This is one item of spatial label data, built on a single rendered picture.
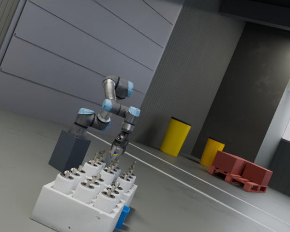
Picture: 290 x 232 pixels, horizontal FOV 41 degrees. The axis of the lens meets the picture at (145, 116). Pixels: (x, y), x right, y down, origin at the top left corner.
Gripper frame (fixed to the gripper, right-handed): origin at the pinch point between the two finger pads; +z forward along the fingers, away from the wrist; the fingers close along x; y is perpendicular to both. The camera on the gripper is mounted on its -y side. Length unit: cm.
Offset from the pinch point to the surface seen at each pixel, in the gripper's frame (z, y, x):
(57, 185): 15, -59, 9
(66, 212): 24, -62, -1
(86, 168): 13.0, -4.6, 13.4
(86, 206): 17, -61, -9
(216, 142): -20, 589, -69
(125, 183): 11.6, -2.5, -14.0
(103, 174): 12.1, -3.8, 1.6
